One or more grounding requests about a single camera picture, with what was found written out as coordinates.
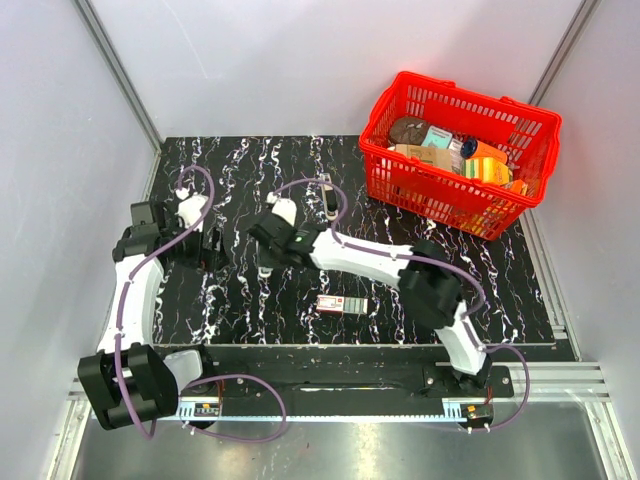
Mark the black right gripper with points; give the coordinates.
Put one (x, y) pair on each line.
(267, 261)

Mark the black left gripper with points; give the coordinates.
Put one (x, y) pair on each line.
(216, 260)

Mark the beige and black stapler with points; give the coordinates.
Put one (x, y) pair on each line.
(330, 199)

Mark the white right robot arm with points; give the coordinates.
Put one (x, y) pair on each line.
(429, 289)

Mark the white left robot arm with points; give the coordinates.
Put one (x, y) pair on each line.
(126, 381)

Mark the red white staple box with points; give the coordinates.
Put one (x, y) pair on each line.
(342, 304)

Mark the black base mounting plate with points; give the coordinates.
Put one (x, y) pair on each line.
(343, 381)

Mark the brown round pouch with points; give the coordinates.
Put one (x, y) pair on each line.
(408, 130)

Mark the brown cardboard box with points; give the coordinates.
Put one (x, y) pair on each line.
(431, 156)

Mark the teal small box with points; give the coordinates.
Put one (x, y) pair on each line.
(437, 138)

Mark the orange bottle blue cap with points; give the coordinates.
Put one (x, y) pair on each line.
(473, 148)

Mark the yellow orange box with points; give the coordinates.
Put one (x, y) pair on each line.
(488, 170)

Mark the red plastic shopping basket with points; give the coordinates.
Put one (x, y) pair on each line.
(530, 136)

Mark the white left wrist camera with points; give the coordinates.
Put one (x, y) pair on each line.
(190, 208)

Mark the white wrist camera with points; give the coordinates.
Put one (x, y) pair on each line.
(285, 208)
(190, 208)

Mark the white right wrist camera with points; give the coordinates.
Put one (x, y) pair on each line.
(285, 208)

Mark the aluminium frame rail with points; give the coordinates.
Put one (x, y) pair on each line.
(575, 385)

